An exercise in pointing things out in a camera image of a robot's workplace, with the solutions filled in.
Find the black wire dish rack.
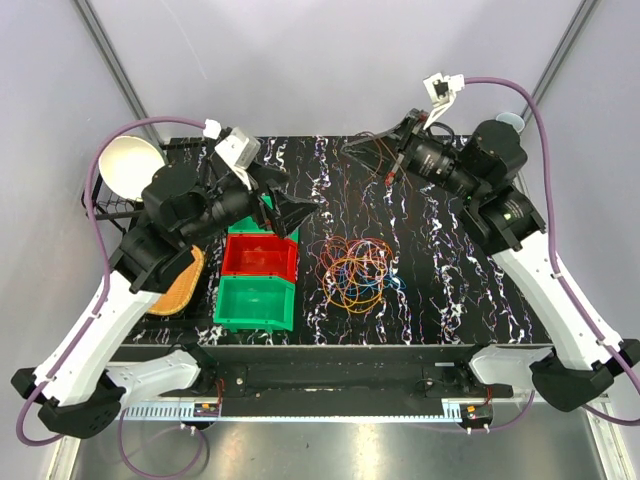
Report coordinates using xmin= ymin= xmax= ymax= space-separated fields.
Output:
xmin=80 ymin=137 xmax=236 ymax=331

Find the far green plastic bin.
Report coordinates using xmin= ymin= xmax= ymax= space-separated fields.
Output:
xmin=228 ymin=195 xmax=299 ymax=243

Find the white bowl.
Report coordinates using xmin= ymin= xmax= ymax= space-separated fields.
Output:
xmin=98 ymin=135 xmax=165 ymax=201

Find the pink cable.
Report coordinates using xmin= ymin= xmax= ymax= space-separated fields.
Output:
xmin=322 ymin=234 xmax=396 ymax=296

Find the green plastic bin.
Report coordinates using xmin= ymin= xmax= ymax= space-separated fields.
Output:
xmin=228 ymin=195 xmax=299 ymax=243
xmin=213 ymin=276 xmax=295 ymax=332

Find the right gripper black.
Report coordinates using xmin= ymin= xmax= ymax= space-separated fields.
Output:
xmin=341 ymin=109 xmax=484 ymax=203

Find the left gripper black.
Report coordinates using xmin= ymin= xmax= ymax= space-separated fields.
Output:
xmin=180 ymin=160 xmax=321 ymax=246

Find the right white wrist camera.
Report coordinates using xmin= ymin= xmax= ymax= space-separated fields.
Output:
xmin=423 ymin=72 xmax=465 ymax=130

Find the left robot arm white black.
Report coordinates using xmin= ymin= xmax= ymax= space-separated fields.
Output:
xmin=11 ymin=164 xmax=318 ymax=439

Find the brown cable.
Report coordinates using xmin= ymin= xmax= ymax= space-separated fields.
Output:
xmin=344 ymin=130 xmax=416 ymax=221

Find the yellow cable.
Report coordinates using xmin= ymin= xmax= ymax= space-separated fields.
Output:
xmin=321 ymin=256 xmax=386 ymax=314

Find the white mug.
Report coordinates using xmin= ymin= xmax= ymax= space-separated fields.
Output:
xmin=495 ymin=112 xmax=526 ymax=134

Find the near green plastic bin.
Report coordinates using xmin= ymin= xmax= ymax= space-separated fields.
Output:
xmin=213 ymin=276 xmax=295 ymax=332

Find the white cable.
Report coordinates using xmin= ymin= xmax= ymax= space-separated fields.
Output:
xmin=349 ymin=240 xmax=392 ymax=281

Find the red plastic bin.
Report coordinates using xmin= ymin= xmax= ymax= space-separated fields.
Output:
xmin=221 ymin=234 xmax=298 ymax=283

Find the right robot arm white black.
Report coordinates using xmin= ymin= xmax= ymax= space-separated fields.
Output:
xmin=342 ymin=109 xmax=639 ymax=412

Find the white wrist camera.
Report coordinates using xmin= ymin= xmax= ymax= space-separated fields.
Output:
xmin=423 ymin=72 xmax=465 ymax=130
xmin=203 ymin=119 xmax=260 ymax=191

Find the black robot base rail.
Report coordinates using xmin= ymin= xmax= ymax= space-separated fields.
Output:
xmin=114 ymin=342 xmax=526 ymax=419

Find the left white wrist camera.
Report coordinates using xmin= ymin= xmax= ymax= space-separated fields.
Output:
xmin=203 ymin=119 xmax=260 ymax=191

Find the orange woven basket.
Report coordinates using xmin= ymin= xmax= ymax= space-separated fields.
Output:
xmin=148 ymin=246 xmax=205 ymax=316

